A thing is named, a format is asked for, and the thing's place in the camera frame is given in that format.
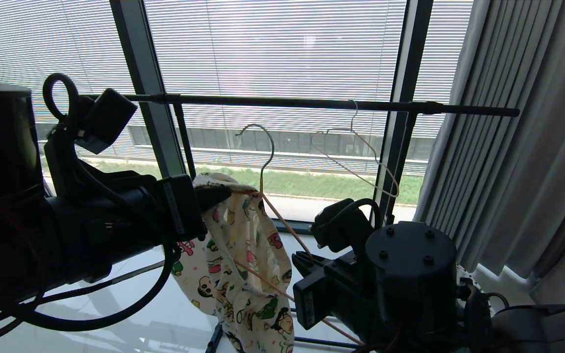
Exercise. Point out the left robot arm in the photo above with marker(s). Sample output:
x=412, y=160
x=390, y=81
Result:
x=3, y=196

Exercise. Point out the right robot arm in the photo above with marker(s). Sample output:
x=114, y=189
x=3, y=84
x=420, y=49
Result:
x=410, y=274

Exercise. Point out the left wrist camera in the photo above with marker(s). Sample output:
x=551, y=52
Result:
x=106, y=117

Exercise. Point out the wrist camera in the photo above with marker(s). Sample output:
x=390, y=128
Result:
x=106, y=117
x=336, y=230

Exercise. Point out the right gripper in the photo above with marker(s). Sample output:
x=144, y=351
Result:
x=341, y=294

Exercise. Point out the cream printed shorts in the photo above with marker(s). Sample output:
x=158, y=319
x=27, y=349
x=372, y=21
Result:
x=248, y=274

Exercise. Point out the pink clothes hanger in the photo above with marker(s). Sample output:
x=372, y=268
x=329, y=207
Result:
x=356, y=174
x=272, y=147

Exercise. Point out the window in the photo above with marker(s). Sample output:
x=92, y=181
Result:
x=263, y=49

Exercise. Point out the grey curtain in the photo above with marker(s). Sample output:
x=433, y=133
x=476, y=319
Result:
x=518, y=147

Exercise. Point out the black clothes rack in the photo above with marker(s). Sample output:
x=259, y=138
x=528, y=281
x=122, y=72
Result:
x=287, y=103

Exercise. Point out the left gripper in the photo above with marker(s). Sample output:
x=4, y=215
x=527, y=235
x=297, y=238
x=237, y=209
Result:
x=130, y=220

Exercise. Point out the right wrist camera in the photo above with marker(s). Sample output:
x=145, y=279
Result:
x=336, y=230

